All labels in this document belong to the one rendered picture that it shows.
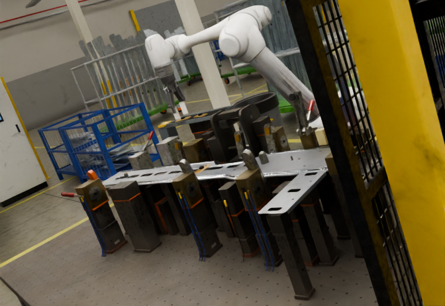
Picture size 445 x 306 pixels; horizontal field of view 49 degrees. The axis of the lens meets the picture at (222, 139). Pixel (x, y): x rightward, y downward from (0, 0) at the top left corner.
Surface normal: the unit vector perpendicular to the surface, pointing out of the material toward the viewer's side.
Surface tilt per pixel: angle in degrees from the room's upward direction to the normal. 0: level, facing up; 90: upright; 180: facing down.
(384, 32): 90
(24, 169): 90
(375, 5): 90
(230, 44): 99
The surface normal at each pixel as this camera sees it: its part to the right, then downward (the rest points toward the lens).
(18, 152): 0.58, -0.02
